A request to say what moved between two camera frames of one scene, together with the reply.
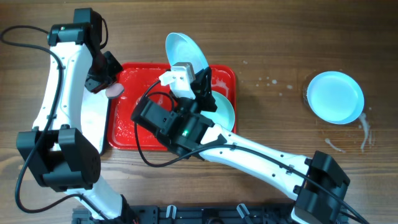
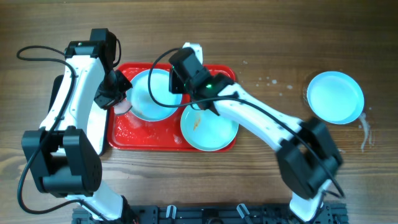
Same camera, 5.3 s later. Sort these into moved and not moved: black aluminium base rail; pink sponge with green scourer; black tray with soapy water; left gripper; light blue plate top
Moved: light blue plate top; pink sponge with green scourer; left gripper
Not moved: black aluminium base rail; black tray with soapy water
